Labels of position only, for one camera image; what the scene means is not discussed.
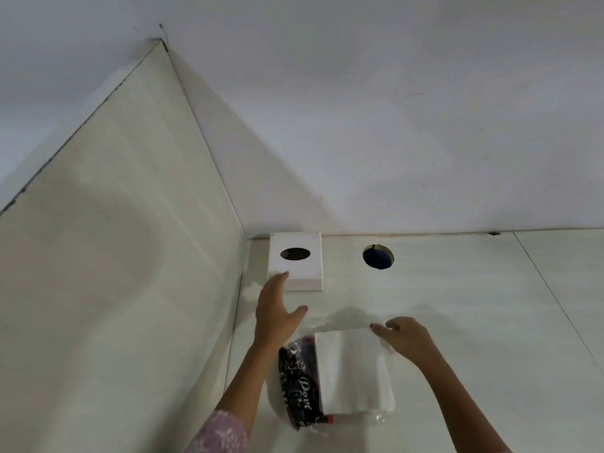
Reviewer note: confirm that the person's left hand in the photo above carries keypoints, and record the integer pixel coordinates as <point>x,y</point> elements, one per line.
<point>271,320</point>

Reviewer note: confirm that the person's right hand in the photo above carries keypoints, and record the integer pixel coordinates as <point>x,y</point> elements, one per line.
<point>411,339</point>

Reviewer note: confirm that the person's right fingers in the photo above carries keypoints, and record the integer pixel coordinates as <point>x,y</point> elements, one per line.
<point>383,331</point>

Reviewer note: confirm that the person's left thumb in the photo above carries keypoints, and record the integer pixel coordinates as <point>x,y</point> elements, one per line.
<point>296,316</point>

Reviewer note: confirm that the white tissue stack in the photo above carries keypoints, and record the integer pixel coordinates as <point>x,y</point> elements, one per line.
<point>354,372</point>

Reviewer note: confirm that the person's right forearm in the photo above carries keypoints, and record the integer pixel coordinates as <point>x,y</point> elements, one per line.
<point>460,405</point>

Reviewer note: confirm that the person's left forearm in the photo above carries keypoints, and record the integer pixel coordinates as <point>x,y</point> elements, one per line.
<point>247,382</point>

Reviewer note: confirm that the black printed plastic tissue wrapper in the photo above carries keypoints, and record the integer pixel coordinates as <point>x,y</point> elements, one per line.
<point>297,386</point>

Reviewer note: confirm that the pink patterned sleeve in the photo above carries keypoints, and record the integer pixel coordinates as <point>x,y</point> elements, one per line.
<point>219,434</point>

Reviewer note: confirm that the white wall tissue dispenser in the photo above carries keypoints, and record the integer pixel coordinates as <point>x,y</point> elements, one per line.
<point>297,271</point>

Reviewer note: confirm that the round wall hole blue pipe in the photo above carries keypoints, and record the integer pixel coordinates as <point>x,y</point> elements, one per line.
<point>378,257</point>

